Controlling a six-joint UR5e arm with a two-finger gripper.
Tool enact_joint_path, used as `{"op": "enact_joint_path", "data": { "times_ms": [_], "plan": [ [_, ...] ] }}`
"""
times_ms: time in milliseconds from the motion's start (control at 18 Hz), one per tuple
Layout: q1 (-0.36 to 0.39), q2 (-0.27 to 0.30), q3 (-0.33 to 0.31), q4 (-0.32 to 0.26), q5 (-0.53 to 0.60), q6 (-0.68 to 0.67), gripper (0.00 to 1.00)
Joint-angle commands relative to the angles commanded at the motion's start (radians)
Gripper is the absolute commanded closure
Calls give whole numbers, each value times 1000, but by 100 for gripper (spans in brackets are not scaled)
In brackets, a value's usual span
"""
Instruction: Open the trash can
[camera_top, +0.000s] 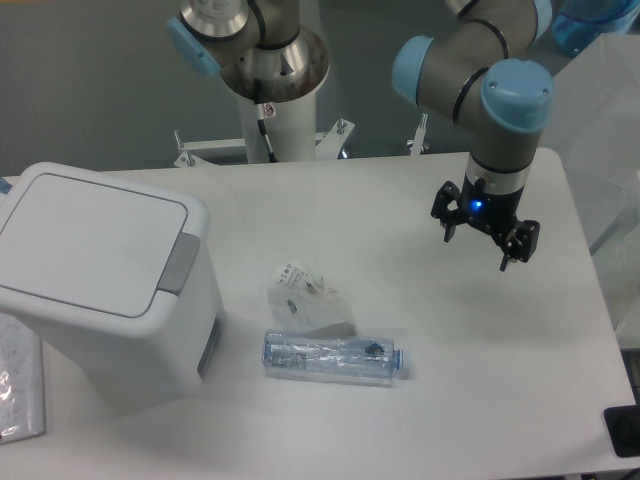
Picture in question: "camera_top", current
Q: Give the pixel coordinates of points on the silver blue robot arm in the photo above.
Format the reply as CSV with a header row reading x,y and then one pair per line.
x,y
477,79

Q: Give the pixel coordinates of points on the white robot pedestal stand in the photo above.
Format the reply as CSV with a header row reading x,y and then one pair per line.
x,y
272,132

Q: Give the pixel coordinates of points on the laminated paper sheet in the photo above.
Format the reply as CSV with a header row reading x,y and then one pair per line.
x,y
23,413

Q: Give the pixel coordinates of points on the clear plastic bag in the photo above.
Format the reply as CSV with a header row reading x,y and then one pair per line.
x,y
301,300

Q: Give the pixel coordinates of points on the black device at edge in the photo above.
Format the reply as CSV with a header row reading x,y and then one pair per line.
x,y
623,426

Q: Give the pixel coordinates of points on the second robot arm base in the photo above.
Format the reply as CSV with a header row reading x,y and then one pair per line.
x,y
260,49

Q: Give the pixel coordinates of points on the white trash can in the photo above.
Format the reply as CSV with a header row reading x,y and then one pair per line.
x,y
166,349

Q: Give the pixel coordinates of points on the clear plastic water bottle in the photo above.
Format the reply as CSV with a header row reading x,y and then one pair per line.
x,y
355,360

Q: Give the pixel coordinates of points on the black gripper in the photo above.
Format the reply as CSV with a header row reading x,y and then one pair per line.
x,y
494,214

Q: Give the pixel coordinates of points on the white trash can lid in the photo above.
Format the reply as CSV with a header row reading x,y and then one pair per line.
x,y
88,245

